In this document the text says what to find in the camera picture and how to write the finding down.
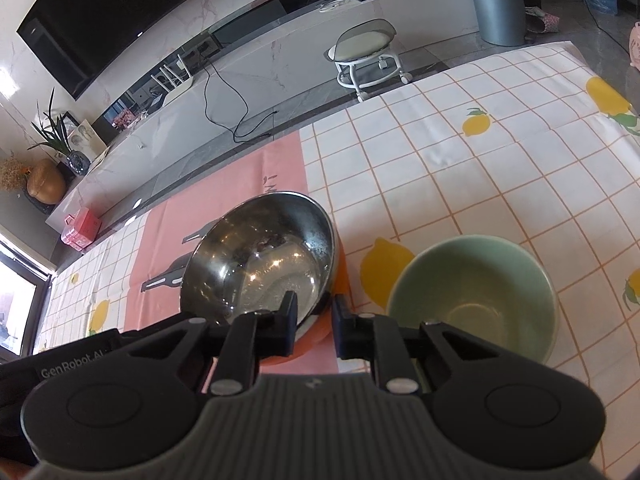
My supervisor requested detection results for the grey trash bin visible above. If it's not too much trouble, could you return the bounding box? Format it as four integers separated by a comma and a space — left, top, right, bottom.
473, 0, 526, 47

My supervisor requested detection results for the white marble tv console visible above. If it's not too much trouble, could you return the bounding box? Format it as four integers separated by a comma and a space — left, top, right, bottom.
46, 0, 478, 231

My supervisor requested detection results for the green ceramic bowl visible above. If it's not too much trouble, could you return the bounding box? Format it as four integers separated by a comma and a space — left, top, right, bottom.
387, 234, 559, 363

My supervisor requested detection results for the orange steel bowl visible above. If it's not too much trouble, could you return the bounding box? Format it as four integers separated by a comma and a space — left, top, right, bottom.
180, 191, 349, 366

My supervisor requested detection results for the white round stool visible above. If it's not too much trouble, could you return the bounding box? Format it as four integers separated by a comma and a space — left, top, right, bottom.
323, 18, 413, 103

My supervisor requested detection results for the lemon checked tablecloth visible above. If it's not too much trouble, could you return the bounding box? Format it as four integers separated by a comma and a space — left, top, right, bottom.
35, 42, 639, 479

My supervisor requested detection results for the potted plant blue vase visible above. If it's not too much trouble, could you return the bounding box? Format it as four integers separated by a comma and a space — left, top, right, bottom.
32, 91, 91, 177

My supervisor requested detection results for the black television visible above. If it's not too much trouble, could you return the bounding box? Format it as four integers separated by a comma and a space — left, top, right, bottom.
17, 0, 186, 99

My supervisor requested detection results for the black power cable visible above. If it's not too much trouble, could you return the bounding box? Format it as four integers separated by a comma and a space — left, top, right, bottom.
202, 56, 280, 143

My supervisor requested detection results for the pink space heater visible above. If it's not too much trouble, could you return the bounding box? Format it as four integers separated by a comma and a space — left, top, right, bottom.
629, 22, 640, 70

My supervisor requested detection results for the white wifi router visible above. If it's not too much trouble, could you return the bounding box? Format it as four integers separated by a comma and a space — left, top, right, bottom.
151, 54, 194, 106

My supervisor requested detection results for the brown round vase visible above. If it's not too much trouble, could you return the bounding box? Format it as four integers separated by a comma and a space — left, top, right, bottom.
26, 158, 67, 205

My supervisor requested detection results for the pink storage box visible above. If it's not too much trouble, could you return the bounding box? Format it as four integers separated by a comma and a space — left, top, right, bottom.
61, 207, 102, 252

